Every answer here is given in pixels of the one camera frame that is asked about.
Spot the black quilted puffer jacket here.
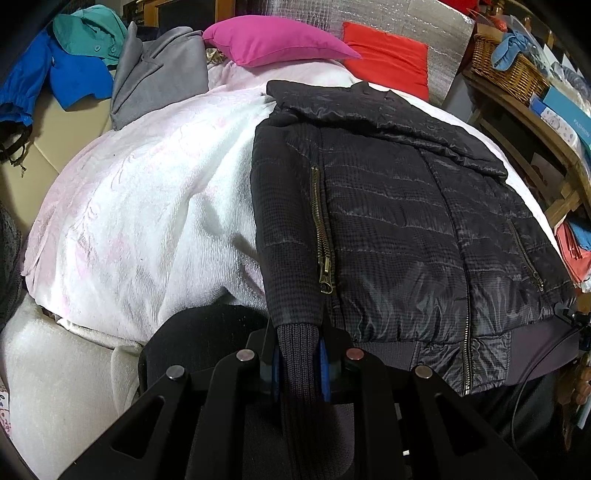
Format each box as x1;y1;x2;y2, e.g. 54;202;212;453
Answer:
250;80;578;398

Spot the red garment on railing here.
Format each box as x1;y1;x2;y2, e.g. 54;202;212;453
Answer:
440;0;479;16

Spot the right hand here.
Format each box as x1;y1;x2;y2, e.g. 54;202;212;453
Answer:
558;353;590;450

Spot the red cushion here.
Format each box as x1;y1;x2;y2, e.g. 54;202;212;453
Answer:
342;22;430;101

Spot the teal shirt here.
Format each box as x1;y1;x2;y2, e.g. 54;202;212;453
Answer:
52;4;127;67

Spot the blue white cardboard box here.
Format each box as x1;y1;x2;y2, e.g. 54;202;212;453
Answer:
530;87;590;151

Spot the light blue cloth in basket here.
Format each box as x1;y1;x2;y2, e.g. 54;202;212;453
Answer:
491;32;539;72

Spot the beige sofa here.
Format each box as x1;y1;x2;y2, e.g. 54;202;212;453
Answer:
1;92;110;233

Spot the silver foil insulation panel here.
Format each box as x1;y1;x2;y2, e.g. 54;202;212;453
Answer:
249;0;474;106

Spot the grey coat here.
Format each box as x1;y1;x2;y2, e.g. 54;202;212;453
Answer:
110;23;208;130

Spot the blue jacket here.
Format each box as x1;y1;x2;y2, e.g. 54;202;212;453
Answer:
1;31;113;126

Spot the white pink bed blanket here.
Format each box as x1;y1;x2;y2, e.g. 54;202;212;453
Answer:
23;62;564;344

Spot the magenta pillow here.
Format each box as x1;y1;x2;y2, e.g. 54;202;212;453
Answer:
202;15;362;68

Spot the wooden shelf unit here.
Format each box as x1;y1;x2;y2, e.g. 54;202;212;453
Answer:
462;69;590;227

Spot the wicker basket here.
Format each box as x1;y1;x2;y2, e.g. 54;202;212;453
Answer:
468;34;551;105

